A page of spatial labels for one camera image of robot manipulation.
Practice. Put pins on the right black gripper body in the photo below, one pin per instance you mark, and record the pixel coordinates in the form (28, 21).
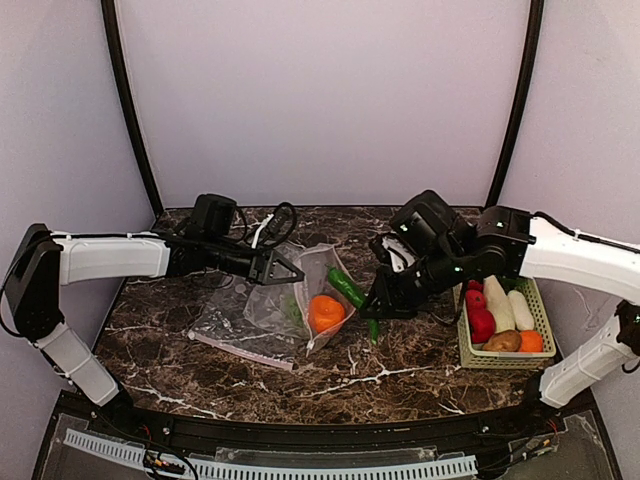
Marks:
(388, 295)

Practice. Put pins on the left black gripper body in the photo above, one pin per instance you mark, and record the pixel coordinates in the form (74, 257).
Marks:
(256, 270)

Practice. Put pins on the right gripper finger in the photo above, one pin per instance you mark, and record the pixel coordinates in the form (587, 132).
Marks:
(377, 312)
(377, 297)

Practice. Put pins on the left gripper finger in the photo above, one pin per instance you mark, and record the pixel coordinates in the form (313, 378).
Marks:
(285, 269)
(283, 280)

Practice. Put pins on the green grape bunch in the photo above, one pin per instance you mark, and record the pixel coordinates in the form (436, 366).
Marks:
(292, 312)

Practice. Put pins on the dotted zip bag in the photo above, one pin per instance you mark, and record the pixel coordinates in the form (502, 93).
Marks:
(264, 308)

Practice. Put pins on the orange persimmon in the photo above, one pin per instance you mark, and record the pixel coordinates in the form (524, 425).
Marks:
(325, 313)

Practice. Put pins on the red apple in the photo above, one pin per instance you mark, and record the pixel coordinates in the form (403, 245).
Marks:
(482, 324)
(475, 285)

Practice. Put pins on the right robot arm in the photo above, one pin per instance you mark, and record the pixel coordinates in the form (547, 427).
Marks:
(445, 250)

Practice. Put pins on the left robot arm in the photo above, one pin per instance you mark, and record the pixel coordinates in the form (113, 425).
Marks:
(47, 260)

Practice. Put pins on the lower clear zip bag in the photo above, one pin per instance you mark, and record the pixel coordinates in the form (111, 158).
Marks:
(222, 324)

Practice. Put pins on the small red tomato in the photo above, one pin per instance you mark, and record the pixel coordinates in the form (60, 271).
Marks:
(475, 300)

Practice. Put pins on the pale green perforated basket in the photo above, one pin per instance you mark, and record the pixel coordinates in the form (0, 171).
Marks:
(473, 356)

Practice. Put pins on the white radish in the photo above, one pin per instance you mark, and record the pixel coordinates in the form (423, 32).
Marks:
(523, 318)
(498, 304)

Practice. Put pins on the brown potato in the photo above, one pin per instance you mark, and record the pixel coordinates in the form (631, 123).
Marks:
(505, 341)

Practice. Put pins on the small orange tangerine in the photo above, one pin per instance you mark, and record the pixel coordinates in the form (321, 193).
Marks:
(531, 342)

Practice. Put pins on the small electronics board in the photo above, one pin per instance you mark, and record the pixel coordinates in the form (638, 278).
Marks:
(155, 467)

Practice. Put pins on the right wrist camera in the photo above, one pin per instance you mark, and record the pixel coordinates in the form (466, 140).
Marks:
(393, 255)

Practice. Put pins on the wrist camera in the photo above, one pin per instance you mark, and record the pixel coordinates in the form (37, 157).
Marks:
(393, 255)
(276, 228)

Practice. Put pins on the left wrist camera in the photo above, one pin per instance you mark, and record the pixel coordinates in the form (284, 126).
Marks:
(276, 228)

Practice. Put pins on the black front rail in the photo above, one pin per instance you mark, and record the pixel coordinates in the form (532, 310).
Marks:
(468, 417)

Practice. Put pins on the white slotted cable duct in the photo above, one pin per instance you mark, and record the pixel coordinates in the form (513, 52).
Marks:
(253, 464)

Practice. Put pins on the left black frame post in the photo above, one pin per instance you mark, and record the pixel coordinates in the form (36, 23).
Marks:
(123, 87)

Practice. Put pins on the black frame post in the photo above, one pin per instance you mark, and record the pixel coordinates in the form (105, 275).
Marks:
(522, 87)
(123, 87)

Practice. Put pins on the right black frame post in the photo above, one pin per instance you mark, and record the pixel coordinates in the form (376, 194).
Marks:
(522, 87)

